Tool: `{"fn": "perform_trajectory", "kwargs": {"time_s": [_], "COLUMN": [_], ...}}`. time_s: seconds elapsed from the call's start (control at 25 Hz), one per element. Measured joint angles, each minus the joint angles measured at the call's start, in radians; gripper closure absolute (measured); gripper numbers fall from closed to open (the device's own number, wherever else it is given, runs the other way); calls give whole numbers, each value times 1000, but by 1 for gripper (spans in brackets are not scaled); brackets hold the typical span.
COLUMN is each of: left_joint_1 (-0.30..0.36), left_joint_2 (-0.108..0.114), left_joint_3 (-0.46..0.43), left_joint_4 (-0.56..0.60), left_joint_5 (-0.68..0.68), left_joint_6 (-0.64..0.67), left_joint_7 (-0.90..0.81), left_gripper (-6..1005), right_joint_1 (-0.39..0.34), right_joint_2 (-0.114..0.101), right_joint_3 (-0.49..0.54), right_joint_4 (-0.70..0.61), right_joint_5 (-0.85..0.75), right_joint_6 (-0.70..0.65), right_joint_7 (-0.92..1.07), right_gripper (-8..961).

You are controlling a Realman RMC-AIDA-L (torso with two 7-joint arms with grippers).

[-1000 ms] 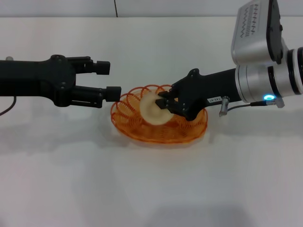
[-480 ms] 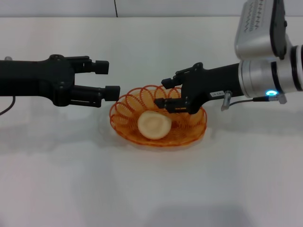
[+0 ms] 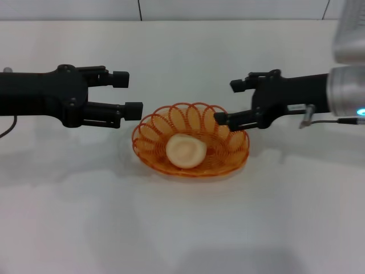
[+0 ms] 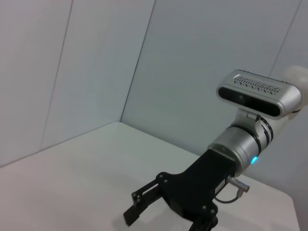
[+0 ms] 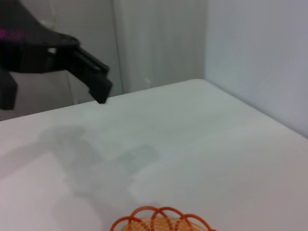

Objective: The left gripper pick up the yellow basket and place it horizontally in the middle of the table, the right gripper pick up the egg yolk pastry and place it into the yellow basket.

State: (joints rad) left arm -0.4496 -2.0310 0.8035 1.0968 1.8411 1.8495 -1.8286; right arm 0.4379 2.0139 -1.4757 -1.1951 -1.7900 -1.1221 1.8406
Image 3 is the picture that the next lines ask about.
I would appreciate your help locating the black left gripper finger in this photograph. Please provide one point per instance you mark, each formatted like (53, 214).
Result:
(133, 110)

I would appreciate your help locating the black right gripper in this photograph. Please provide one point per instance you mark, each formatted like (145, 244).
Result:
(293, 92)

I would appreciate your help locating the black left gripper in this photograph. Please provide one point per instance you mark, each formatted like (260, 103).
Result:
(42, 94)

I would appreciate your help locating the orange woven plastic basket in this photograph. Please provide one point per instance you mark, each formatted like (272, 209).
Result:
(215, 155)

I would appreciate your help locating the round beige bun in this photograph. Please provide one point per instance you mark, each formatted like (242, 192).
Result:
(185, 151)

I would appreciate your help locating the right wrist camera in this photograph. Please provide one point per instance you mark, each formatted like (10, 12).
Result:
(350, 31)

